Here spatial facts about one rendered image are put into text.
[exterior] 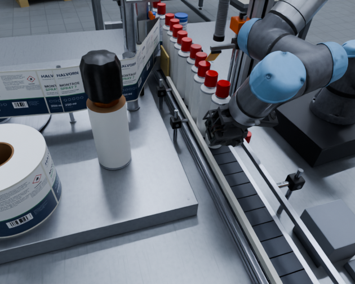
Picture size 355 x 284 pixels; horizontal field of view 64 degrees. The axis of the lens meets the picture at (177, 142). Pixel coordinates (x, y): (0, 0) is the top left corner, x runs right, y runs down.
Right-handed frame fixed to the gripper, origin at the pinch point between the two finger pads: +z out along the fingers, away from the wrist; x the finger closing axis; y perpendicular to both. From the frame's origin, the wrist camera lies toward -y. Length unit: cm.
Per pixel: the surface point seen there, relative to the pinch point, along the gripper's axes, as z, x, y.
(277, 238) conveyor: -9.1, 26.6, -2.0
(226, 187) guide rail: -5.5, 13.4, 4.9
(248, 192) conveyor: -2.8, 15.7, -1.6
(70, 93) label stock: 7.4, -23.1, 37.4
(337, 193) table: -0.2, 21.3, -28.1
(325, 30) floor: 208, -173, -280
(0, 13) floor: 278, -296, 134
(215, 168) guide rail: -2.3, 8.0, 5.0
